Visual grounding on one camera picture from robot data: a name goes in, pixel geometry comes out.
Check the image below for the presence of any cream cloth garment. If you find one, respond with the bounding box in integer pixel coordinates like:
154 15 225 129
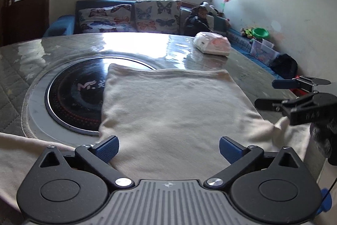
0 63 316 215

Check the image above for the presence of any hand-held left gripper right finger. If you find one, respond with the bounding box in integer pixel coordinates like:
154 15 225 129
204 136 304 187

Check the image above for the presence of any person's right hand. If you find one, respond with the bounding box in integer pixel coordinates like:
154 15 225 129
310 121 337 163

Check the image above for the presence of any black bag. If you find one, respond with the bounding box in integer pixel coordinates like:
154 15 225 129
270 54 299 79

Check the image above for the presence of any white plastic bag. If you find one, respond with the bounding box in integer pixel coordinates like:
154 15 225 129
193 31 232 57

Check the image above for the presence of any wide butterfly print cushion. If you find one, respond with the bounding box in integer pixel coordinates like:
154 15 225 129
78 4 134 34

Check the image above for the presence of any blue plastic piece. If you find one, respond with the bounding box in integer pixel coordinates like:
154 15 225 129
317 188 332 216

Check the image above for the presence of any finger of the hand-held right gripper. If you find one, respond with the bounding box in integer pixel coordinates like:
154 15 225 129
254 94 315 113
272 76 333 92

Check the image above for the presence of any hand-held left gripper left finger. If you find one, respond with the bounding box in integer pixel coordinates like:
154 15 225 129
34 136 134 187

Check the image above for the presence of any blue sofa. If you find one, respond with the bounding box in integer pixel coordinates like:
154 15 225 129
43 0 280 67

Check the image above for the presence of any square butterfly print cushion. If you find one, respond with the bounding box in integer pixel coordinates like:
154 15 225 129
133 0 182 35

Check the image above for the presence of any round black induction cooktop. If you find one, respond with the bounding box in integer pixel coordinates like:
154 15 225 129
26 56 158 139

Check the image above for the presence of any teal box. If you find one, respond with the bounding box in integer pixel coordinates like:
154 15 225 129
214 16 230 32

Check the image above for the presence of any green plastic bowl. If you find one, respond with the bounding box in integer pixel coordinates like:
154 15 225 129
251 27 270 40

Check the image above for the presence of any clear plastic storage box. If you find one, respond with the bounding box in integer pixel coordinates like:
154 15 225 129
249 39 280 65

